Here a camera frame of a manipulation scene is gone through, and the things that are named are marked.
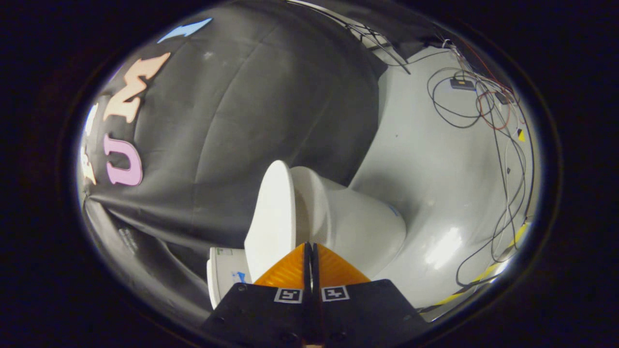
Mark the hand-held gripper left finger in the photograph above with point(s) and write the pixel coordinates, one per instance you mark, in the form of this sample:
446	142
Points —
261	314

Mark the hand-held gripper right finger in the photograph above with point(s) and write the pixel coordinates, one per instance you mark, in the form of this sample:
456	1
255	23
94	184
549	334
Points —
362	314

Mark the white toilet body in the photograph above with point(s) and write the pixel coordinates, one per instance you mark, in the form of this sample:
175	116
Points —
348	222

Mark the yellow black floor tape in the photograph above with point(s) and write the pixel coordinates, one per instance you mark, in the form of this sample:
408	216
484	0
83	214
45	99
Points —
488	272

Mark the black backdrop cloth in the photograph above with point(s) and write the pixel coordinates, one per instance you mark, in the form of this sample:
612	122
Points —
251	121

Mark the black tripod stand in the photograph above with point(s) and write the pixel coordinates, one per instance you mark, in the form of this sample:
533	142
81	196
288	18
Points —
401	66

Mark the small black device box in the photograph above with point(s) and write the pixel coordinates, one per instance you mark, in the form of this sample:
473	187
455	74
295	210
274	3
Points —
463	84

